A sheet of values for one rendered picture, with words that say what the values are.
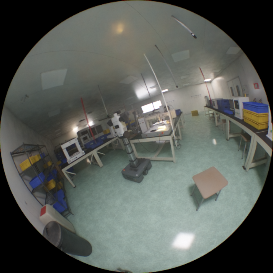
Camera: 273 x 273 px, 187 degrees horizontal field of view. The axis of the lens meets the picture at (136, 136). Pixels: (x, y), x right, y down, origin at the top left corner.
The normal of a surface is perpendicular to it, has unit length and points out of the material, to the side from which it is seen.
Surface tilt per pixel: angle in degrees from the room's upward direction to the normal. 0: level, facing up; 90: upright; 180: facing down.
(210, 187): 5
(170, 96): 90
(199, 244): 0
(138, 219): 0
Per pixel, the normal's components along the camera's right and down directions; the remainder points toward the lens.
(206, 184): -0.35, -0.91
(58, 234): 0.04, -0.99
